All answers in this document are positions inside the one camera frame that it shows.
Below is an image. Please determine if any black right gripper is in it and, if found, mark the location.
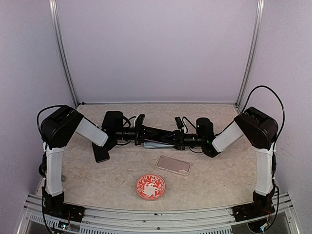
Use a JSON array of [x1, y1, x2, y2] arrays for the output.
[[160, 129, 205, 150]]

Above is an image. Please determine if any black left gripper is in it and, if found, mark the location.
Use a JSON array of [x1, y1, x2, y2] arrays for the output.
[[116, 121, 158, 146]]

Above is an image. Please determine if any black phone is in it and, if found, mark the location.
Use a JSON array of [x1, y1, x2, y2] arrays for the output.
[[92, 143, 110, 163], [145, 139, 167, 144]]

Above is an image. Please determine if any light blue phone case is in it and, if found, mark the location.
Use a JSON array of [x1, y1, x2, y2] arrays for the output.
[[144, 141, 174, 149]]

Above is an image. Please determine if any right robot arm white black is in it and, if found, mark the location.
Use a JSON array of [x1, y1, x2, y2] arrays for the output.
[[160, 107, 278, 218]]

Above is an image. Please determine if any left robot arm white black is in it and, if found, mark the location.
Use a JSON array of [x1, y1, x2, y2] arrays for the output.
[[37, 105, 145, 218]]

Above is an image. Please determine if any clear pink phone case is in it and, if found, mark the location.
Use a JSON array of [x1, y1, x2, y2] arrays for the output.
[[156, 156, 191, 176]]

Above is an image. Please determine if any red white patterned bowl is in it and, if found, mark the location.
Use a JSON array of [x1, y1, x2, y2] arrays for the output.
[[135, 174, 166, 200]]

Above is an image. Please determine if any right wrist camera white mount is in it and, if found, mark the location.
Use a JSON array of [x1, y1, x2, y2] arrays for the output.
[[175, 117, 188, 134]]

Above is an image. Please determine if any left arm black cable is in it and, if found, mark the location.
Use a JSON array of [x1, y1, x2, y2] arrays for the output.
[[36, 105, 64, 137]]

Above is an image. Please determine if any front aluminium rail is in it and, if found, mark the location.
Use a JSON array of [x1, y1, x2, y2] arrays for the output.
[[15, 188, 302, 234]]

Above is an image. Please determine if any left aluminium frame post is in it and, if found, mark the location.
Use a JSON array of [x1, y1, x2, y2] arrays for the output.
[[49, 0, 79, 108]]

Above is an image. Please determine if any aluminium frame post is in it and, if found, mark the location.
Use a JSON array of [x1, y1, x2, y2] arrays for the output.
[[235, 0, 265, 108], [49, 0, 79, 108]]

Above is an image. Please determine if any right aluminium frame post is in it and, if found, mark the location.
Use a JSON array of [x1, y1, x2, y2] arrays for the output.
[[235, 0, 265, 108]]

